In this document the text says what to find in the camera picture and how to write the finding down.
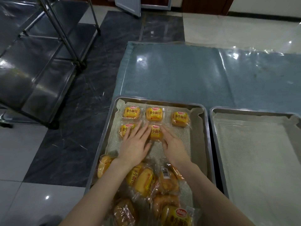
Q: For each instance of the yellow small bread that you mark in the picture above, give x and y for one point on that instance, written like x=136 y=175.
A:
x=131 y=112
x=155 y=134
x=124 y=129
x=154 y=114
x=180 y=119

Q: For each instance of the person's left forearm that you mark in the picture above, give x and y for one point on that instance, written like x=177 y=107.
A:
x=101 y=195

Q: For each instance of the brown wooden cabinet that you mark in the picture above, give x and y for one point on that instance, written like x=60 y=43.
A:
x=202 y=4

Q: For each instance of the person's right forearm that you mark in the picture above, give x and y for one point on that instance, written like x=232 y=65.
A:
x=209 y=195

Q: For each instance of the beige mesh baking mat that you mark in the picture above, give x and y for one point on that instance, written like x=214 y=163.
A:
x=256 y=162
x=175 y=132

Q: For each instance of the pile of bread packets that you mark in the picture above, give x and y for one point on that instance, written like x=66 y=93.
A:
x=144 y=181

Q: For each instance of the person's left hand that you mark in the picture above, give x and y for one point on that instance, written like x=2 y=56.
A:
x=134 y=148

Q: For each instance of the person's right hand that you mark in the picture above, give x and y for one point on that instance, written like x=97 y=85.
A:
x=177 y=150

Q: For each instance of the clear plastic sheet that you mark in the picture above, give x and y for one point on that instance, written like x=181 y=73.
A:
x=261 y=70

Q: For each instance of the stainless steel shelf rack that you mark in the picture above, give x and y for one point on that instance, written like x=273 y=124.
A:
x=44 y=75

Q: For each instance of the person's left thumb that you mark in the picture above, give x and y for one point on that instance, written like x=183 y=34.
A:
x=149 y=145

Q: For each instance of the person's right thumb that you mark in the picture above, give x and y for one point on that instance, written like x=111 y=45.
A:
x=165 y=147

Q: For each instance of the steel baking tray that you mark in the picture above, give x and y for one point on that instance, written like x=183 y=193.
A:
x=217 y=148
x=204 y=148

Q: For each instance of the blue table cover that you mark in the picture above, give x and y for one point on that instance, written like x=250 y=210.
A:
x=171 y=72

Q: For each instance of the person's left middle finger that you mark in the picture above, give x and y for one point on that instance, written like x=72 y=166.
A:
x=137 y=129

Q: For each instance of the white framed door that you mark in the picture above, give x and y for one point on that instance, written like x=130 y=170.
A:
x=128 y=4

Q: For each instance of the person's left little finger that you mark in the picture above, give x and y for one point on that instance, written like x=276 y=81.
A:
x=124 y=139

